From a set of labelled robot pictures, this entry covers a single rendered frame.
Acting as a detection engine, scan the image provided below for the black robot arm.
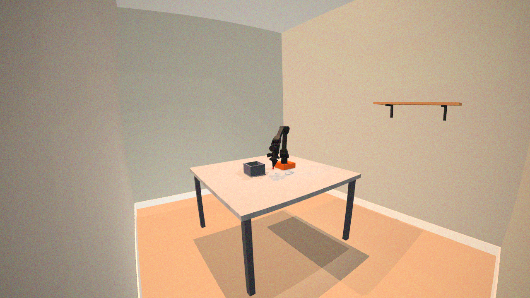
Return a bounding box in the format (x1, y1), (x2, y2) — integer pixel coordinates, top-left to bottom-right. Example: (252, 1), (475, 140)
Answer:
(267, 126), (290, 164)

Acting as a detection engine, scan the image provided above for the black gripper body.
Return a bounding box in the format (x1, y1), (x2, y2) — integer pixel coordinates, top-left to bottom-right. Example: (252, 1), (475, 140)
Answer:
(269, 151), (280, 161)

